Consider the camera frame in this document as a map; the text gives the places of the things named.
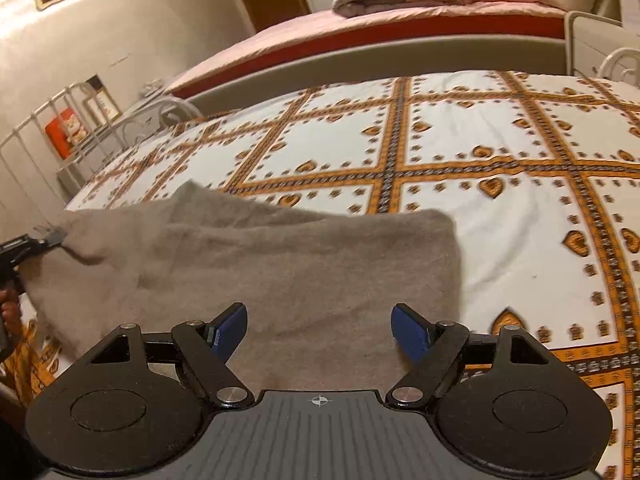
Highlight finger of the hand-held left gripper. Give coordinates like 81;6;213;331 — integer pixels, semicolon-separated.
0;230;65;267

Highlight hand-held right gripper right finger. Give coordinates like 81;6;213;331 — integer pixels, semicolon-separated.
386;304;559;409

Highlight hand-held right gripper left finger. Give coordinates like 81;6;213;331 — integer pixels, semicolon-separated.
79;303;254;409

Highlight grey pants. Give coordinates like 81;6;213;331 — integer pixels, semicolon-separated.
22;180;463;393

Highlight person's left hand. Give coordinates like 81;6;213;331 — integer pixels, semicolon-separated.
0;287;22;335

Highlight red box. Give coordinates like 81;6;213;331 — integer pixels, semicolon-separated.
45;107;91;161

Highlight white dresser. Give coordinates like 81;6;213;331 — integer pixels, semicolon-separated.
55;95;173;201

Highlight orange patterned bed sheet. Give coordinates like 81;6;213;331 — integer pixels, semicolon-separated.
0;70;640;480

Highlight large bed with pink sheet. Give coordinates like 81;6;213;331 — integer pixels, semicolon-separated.
165;0;573;117

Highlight white nightstand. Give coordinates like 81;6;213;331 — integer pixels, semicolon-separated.
565;10;640;78

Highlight wooden picture frame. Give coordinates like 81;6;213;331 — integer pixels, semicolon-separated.
82;74;123;123

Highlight white metal bed frame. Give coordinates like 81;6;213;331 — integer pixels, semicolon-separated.
0;47;640;223

